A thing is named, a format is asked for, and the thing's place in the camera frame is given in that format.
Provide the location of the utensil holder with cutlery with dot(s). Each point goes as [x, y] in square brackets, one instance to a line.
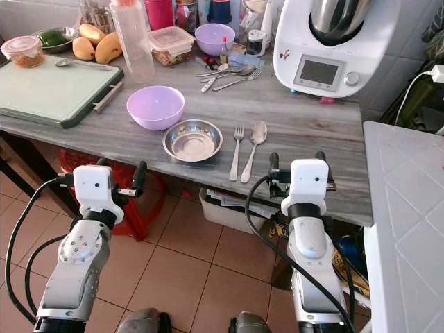
[96, 14]

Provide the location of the blue packet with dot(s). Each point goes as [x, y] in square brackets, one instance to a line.
[239, 58]

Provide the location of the small red capped sauce bottle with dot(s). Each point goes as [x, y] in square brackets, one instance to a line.
[224, 51]

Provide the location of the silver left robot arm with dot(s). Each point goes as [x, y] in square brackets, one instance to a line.
[80, 258]

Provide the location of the small purple plastic bowl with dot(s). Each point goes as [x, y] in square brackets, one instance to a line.
[215, 39]

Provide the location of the round container with pink lid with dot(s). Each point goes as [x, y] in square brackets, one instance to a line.
[22, 51]

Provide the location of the white kitchen cooking machine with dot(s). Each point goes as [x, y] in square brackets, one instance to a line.
[347, 59]

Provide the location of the empty steel bowl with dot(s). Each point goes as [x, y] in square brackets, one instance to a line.
[192, 141]

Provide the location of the green rimmed cutting board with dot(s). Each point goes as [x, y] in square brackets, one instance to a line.
[55, 90]

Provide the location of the grey right robot leg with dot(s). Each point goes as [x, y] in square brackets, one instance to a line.
[248, 324]

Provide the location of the large purple plastic bowl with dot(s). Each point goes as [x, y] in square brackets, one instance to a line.
[155, 107]

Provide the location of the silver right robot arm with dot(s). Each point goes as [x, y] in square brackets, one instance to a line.
[309, 244]

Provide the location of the grey left robot leg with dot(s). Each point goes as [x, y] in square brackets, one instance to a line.
[142, 322]

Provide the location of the steel fork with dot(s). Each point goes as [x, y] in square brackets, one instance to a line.
[236, 149]
[239, 80]

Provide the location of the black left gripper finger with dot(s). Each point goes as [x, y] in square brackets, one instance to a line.
[102, 162]
[141, 174]

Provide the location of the glass spice jar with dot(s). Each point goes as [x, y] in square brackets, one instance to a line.
[186, 15]

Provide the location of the steel bowl with green vegetable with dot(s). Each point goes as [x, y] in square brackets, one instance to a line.
[71, 32]

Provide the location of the dark blue cup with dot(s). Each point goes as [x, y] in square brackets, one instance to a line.
[220, 11]

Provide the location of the yellow mango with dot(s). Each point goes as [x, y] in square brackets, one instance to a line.
[91, 32]
[83, 49]
[109, 48]

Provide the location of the white plastic bin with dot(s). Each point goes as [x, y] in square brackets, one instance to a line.
[225, 211]

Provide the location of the steel serving spoon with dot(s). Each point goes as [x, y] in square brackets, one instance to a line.
[64, 63]

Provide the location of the grey robot leg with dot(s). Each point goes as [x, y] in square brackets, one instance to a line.
[248, 324]
[142, 322]

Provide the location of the dark wooden table leg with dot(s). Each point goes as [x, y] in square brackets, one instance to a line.
[281, 270]

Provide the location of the clear glass jar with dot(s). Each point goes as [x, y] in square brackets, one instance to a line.
[255, 14]

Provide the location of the pink plastic canister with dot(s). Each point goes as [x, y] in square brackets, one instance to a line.
[159, 14]

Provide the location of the green vegetable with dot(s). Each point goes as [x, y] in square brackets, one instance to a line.
[53, 39]

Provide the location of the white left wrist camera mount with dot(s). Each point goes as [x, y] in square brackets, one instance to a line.
[96, 191]

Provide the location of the clear bottle with orange cap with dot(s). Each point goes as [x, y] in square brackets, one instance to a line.
[132, 45]

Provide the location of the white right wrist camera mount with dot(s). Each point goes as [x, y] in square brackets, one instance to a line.
[309, 182]

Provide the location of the red plastic stool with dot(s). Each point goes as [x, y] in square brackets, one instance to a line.
[78, 158]

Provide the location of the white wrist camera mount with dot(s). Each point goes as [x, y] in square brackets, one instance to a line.
[96, 191]
[309, 182]

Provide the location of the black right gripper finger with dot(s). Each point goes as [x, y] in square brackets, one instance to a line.
[274, 166]
[320, 156]

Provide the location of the white cabinet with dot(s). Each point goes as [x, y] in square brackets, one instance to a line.
[406, 222]

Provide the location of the square clear food container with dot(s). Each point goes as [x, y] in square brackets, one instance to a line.
[171, 45]

